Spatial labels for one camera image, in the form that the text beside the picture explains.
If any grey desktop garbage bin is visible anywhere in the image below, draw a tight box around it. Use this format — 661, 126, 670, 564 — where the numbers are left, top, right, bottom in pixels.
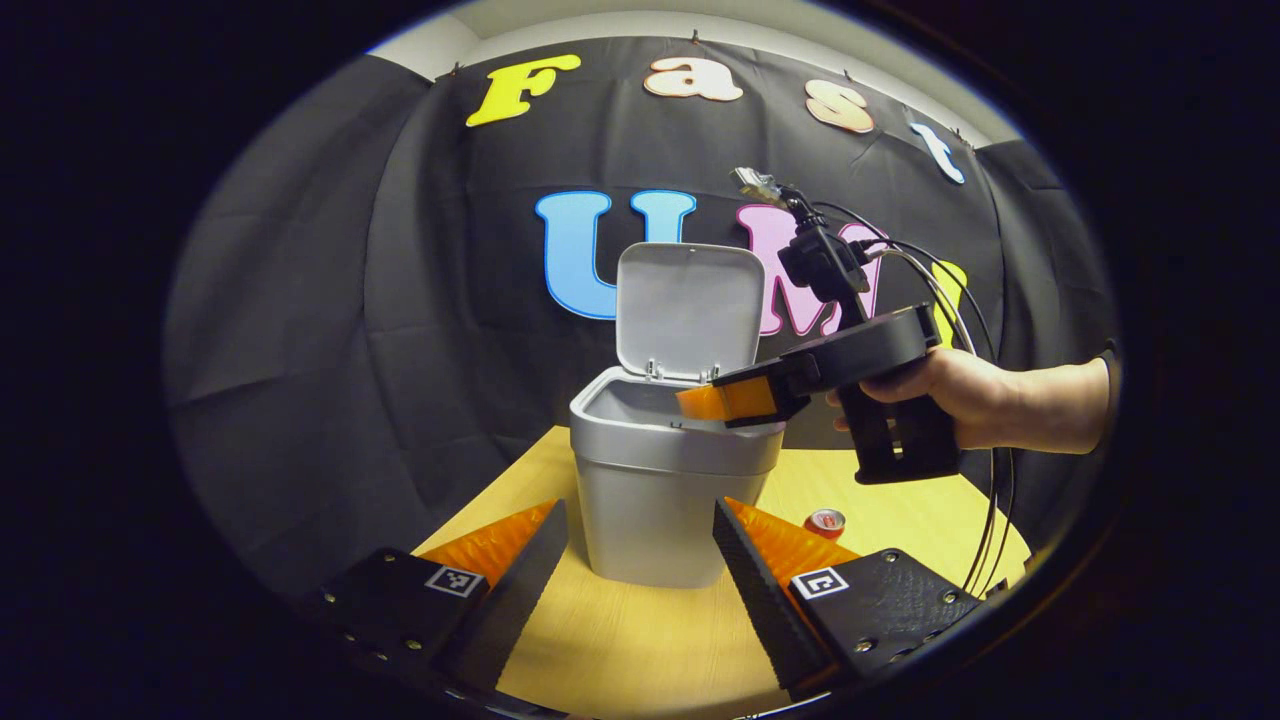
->
569, 241, 787, 589

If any black backdrop cloth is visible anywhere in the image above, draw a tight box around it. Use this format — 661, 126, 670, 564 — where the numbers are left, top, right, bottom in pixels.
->
165, 38, 1116, 601

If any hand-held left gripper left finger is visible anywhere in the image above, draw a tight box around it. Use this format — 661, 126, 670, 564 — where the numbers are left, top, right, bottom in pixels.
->
300, 499, 569, 701

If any wooden desktop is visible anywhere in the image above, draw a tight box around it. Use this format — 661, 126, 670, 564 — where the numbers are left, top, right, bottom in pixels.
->
410, 425, 1031, 720

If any grey cable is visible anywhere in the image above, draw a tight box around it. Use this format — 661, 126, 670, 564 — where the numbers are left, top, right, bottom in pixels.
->
865, 245, 1001, 596

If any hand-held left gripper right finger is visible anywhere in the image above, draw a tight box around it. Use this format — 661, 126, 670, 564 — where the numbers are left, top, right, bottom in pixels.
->
712, 497, 986, 701

